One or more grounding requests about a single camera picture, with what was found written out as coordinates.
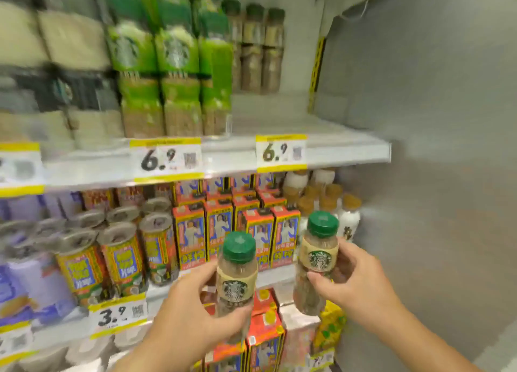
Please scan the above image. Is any row of red drink cartons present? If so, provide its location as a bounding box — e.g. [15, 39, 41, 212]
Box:
[172, 173, 302, 272]

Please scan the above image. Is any person's right hand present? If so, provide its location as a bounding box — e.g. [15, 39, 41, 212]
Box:
[307, 238, 400, 333]

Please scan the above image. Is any yellow drink carton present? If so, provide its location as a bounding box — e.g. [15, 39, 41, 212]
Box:
[313, 300, 347, 354]

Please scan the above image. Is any white metal shelf board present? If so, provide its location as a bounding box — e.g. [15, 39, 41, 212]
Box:
[0, 115, 392, 192]

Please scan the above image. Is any person's right forearm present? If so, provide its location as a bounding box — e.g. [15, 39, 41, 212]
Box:
[361, 298, 487, 372]

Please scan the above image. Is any stack of beige dark packs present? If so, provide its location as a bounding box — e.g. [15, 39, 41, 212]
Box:
[0, 0, 124, 150]

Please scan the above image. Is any person's left hand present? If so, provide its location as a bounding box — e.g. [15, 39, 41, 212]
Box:
[155, 260, 254, 359]

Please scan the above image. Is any group of white round bottles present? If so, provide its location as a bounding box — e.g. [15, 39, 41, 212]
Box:
[18, 325, 152, 372]

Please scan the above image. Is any red orange drink carton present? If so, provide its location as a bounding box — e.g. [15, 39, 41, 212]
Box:
[251, 288, 279, 318]
[202, 341, 248, 372]
[246, 311, 287, 372]

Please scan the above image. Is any group of white gold-capped bottles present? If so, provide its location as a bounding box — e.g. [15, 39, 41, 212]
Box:
[282, 169, 363, 244]

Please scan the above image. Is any yellow white price tag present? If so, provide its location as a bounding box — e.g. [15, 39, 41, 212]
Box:
[88, 294, 149, 340]
[306, 348, 336, 371]
[0, 322, 34, 366]
[255, 134, 308, 174]
[129, 137, 204, 184]
[0, 142, 45, 198]

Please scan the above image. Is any yellow black warning strip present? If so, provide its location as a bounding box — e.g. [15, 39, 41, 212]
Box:
[308, 36, 327, 114]

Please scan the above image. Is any group of purple drink packs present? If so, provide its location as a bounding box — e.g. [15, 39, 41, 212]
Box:
[0, 192, 85, 328]

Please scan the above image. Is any row of yellow label cans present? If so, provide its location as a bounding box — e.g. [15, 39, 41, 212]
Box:
[0, 188, 180, 308]

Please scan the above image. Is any white pink drink carton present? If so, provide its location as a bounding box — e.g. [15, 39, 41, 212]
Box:
[278, 302, 322, 369]

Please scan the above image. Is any person's left forearm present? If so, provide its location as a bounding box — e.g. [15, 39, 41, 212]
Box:
[108, 323, 215, 372]

